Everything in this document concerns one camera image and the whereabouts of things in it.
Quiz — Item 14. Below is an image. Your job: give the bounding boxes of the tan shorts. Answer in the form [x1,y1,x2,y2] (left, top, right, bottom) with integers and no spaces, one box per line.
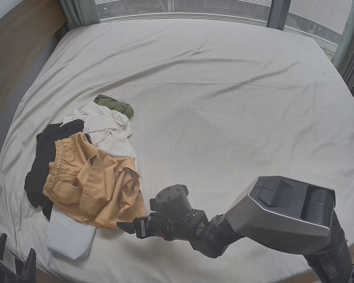
[42,132,146,230]

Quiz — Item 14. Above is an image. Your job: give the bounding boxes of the bed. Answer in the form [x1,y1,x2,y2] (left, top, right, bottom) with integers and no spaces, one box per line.
[0,0,354,283]

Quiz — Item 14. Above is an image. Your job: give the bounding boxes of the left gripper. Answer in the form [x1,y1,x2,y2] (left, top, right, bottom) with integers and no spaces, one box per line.
[0,233,37,283]

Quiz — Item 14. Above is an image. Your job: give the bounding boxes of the olive green garment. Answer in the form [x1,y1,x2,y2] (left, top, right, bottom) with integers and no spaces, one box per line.
[93,94,134,119]

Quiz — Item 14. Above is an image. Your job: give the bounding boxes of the pale grey garment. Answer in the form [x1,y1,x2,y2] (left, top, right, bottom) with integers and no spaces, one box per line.
[47,209,97,260]

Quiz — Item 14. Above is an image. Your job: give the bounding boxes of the cream white garment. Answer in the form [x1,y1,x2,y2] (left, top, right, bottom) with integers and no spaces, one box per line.
[60,100,140,171]

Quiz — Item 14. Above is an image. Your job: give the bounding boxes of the black garment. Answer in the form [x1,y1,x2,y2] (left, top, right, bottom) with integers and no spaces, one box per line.
[24,120,92,221]

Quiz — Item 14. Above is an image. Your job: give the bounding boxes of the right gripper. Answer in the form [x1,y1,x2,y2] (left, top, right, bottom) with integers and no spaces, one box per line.
[117,212,173,240]

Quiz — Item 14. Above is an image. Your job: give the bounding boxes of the grey-green curtain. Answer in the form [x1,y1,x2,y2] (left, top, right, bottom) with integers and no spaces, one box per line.
[43,0,102,31]
[332,0,354,85]

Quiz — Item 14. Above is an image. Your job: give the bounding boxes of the window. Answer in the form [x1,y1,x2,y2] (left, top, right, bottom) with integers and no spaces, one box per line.
[88,0,354,52]

